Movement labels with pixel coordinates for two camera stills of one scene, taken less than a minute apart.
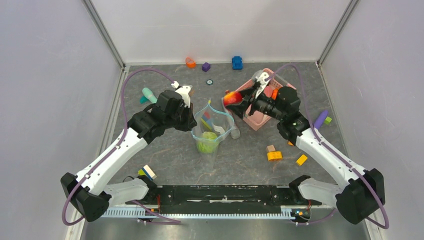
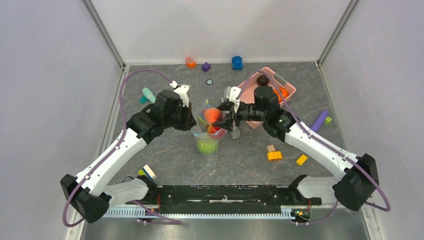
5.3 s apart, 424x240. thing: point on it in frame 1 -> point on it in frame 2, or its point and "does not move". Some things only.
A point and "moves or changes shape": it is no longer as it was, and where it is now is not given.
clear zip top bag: [209, 127] does not move
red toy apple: [231, 98] moves or changes shape
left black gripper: [190, 122] does not move
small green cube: [327, 120] does not move
